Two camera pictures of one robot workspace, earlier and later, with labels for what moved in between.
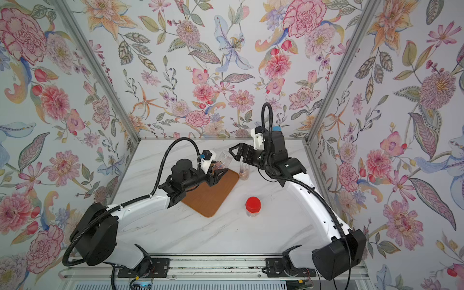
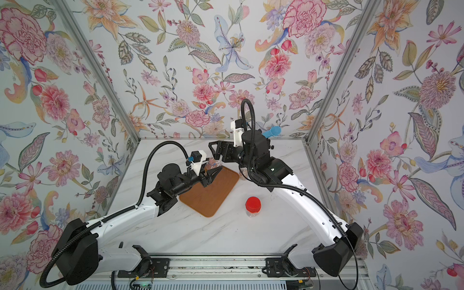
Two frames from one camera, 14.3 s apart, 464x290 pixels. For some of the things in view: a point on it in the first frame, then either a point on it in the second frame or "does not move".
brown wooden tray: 207,200 does not move
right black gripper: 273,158 to 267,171
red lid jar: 253,205 does not move
